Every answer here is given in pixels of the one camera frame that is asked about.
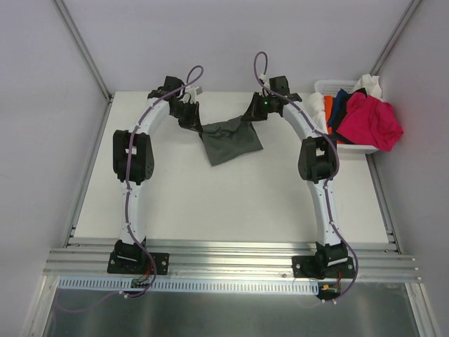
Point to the white plastic laundry basket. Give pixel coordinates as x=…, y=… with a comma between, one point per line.
x=331, y=87

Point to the aluminium mounting rail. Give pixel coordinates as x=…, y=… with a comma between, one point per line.
x=232, y=260

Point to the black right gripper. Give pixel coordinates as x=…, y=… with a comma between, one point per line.
x=256, y=109

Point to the blue t shirt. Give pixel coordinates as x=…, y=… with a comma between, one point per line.
x=337, y=100

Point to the orange t shirt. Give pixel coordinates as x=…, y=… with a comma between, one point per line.
x=328, y=103

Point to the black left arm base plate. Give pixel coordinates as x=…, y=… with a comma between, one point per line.
x=140, y=266

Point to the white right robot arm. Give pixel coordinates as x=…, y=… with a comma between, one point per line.
x=318, y=164

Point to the white t shirt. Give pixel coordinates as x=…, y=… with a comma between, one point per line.
x=371, y=84

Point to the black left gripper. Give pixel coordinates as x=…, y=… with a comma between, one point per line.
x=189, y=114

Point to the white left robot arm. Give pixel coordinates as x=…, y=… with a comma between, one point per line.
x=133, y=157

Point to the white towel beside basket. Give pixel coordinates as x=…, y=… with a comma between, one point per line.
x=316, y=109

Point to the dark grey t shirt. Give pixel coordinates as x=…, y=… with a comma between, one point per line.
x=226, y=140

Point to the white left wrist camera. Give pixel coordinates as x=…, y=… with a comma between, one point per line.
x=191, y=93

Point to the white slotted cable duct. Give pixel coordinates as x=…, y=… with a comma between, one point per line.
x=190, y=285

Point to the pink t shirt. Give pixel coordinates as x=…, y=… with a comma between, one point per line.
x=383, y=129

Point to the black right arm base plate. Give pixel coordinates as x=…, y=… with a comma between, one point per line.
x=309, y=267

